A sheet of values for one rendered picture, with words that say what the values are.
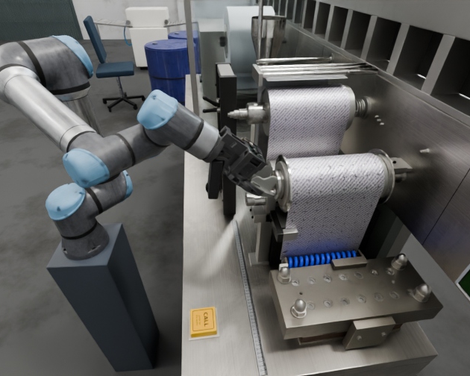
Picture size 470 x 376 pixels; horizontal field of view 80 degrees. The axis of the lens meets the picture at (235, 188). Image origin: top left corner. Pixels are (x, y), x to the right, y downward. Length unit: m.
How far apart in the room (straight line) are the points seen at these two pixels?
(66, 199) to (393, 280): 0.97
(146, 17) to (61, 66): 5.61
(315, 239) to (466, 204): 0.34
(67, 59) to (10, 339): 1.72
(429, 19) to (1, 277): 2.63
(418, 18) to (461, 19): 0.13
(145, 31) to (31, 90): 5.70
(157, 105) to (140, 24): 5.98
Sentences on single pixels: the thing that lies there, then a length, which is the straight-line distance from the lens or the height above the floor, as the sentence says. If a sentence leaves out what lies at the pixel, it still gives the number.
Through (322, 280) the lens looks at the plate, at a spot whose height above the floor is 1.03.
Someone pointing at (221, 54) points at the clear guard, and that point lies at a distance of 1.57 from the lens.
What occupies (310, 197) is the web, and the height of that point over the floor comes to 1.25.
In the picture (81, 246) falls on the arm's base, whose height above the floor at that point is 0.95.
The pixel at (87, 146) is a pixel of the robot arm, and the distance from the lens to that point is 0.60.
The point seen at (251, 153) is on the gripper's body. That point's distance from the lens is 0.59.
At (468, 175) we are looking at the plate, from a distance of 0.73.
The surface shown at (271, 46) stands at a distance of 1.28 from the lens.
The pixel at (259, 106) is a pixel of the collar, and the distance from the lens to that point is 0.87.
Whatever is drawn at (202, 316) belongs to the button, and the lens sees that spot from 0.86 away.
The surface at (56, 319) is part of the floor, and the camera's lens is 2.17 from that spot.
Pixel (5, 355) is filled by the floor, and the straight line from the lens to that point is 2.20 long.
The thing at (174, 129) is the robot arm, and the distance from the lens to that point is 0.55.
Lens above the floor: 1.69
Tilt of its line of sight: 38 degrees down
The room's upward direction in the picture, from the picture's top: straight up
